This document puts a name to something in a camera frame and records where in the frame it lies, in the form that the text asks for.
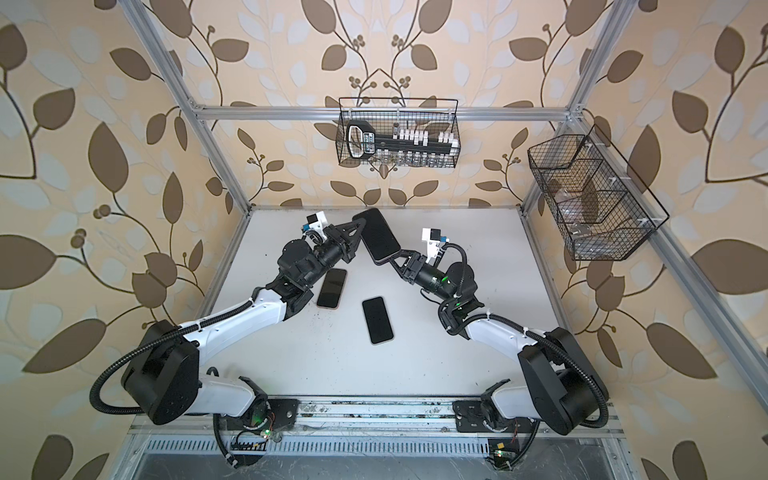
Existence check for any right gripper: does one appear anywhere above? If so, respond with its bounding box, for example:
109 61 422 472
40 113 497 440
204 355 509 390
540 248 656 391
386 249 456 309

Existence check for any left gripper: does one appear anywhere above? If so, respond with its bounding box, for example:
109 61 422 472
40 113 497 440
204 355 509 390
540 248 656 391
300 216 363 290

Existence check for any purple phone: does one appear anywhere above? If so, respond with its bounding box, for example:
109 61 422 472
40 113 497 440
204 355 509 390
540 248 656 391
352 208 402 265

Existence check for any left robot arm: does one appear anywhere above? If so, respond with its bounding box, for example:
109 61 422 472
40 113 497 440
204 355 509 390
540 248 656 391
121 220 365 425

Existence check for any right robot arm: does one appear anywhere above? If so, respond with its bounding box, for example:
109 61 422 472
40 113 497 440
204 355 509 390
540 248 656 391
389 250 609 435

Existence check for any phone in pink case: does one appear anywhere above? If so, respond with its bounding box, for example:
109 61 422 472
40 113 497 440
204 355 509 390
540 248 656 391
316 268 347 309

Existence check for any phone in white case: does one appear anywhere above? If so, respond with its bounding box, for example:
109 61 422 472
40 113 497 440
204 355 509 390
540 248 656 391
362 297 394 345

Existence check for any black tool in basket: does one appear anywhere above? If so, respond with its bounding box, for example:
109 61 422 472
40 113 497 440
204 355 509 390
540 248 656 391
336 119 461 164

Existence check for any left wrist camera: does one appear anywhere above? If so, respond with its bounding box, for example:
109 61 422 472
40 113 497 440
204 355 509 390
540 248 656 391
302 211 329 244

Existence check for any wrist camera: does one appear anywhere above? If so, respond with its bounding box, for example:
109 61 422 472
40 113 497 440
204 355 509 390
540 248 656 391
422 228 449 263
302 211 329 244

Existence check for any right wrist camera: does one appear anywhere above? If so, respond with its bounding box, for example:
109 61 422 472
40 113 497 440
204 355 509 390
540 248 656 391
422 228 449 263

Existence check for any back wire basket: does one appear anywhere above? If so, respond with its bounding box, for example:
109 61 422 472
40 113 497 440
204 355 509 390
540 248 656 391
335 95 461 169

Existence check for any wire basket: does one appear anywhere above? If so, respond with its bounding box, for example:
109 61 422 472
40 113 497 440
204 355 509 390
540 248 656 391
527 125 669 261
335 95 461 169

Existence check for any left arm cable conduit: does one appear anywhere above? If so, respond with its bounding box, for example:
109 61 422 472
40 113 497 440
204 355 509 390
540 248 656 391
89 287 265 416

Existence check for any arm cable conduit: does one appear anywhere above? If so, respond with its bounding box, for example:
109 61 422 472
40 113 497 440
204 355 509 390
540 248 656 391
89 287 265 416
440 242 610 430

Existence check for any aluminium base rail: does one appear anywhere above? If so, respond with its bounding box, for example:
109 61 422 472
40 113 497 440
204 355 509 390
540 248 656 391
129 396 626 438

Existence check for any right wire basket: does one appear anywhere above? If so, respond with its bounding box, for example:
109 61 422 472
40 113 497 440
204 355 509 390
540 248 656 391
527 125 669 261

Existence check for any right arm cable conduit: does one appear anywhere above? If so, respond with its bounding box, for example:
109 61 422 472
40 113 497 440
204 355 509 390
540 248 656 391
440 242 610 430

